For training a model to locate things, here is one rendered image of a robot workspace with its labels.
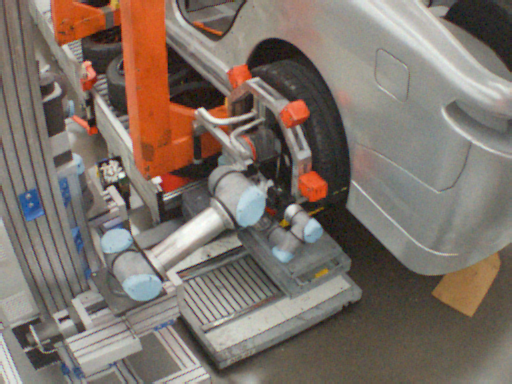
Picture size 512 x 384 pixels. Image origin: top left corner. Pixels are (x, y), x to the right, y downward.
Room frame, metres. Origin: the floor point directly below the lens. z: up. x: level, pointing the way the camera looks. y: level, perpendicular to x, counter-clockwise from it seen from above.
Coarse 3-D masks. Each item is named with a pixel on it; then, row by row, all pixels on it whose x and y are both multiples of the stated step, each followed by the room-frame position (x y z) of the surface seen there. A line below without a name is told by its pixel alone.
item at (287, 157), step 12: (252, 96) 2.31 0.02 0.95; (252, 108) 2.34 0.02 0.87; (252, 120) 2.33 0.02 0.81; (276, 120) 2.17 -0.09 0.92; (276, 132) 2.20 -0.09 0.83; (288, 156) 2.09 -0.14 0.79; (264, 168) 2.21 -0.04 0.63; (276, 168) 2.21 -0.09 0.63; (288, 168) 2.09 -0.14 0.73; (312, 168) 1.91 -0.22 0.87; (276, 180) 2.14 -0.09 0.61; (288, 180) 2.14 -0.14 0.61
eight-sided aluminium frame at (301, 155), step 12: (252, 84) 2.14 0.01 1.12; (264, 84) 2.14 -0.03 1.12; (228, 96) 2.29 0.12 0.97; (240, 96) 2.21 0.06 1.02; (264, 96) 2.05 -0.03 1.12; (276, 96) 2.06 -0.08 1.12; (228, 108) 2.30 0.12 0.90; (240, 108) 2.30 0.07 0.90; (276, 108) 1.98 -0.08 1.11; (228, 132) 2.30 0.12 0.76; (288, 132) 1.92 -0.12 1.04; (300, 132) 1.93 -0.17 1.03; (288, 144) 1.91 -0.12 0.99; (300, 144) 1.92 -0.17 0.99; (300, 156) 1.86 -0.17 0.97; (300, 168) 1.85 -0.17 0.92; (252, 180) 2.14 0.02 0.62; (264, 180) 2.14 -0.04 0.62
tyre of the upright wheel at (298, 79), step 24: (264, 72) 2.21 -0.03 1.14; (288, 72) 2.15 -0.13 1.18; (312, 72) 2.17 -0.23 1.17; (288, 96) 2.06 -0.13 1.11; (312, 96) 2.03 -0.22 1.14; (312, 120) 1.94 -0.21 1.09; (336, 120) 1.97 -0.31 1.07; (312, 144) 1.92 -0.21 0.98; (336, 144) 1.91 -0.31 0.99; (336, 168) 1.88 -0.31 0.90; (336, 192) 1.89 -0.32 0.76
